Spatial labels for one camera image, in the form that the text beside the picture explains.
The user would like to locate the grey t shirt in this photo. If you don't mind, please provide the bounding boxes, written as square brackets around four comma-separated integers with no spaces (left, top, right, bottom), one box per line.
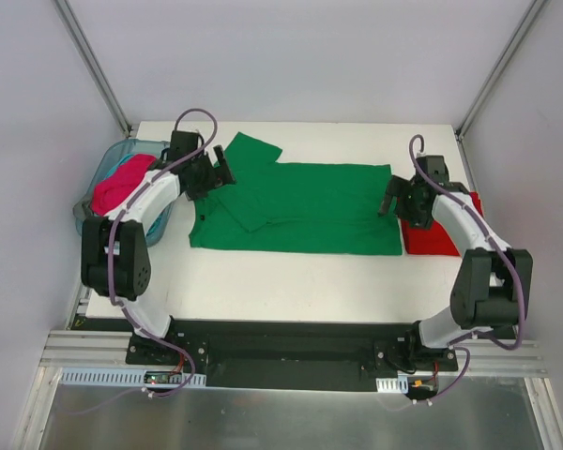
[72,197,94,221]

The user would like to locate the right corner aluminium post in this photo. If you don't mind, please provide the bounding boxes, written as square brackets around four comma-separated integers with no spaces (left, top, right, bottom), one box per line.
[453,0,548,142]

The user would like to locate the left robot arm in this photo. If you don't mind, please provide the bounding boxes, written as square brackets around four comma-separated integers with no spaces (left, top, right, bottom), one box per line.
[81,130,236,365]

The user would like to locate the right white cable duct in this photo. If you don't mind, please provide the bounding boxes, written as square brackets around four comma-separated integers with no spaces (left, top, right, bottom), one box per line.
[375,376,409,395]

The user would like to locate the aluminium frame rail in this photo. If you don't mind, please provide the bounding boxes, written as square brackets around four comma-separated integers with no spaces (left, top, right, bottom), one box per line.
[39,330,548,378]

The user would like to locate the corner aluminium post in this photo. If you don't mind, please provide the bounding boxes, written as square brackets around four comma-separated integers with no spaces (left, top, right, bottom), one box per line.
[453,0,548,142]
[52,0,132,137]

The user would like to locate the white cable duct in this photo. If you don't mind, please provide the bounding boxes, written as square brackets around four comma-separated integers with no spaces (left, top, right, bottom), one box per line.
[375,376,409,395]
[60,367,206,390]

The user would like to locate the blue plastic bin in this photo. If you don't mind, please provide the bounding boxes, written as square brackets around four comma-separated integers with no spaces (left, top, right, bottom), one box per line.
[75,139,173,248]

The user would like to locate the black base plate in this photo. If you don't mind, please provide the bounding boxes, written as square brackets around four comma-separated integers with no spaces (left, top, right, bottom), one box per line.
[126,320,458,392]

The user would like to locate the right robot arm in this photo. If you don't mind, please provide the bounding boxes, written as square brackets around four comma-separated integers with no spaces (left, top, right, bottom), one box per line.
[378,156,533,373]

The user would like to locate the folded red t shirt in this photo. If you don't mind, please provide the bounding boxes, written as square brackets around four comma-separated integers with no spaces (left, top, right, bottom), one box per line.
[395,190,485,257]

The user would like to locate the left white cable duct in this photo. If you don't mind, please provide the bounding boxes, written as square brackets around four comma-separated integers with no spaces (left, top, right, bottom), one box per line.
[60,367,206,390]

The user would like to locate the green t shirt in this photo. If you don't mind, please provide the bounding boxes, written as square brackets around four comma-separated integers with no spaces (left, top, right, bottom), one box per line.
[189,133,403,256]

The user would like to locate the pink t shirt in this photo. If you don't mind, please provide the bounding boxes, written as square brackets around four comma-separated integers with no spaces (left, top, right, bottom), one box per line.
[90,154,157,216]

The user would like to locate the left corner aluminium post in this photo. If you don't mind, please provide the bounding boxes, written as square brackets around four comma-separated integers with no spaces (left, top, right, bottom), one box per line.
[52,0,132,137]

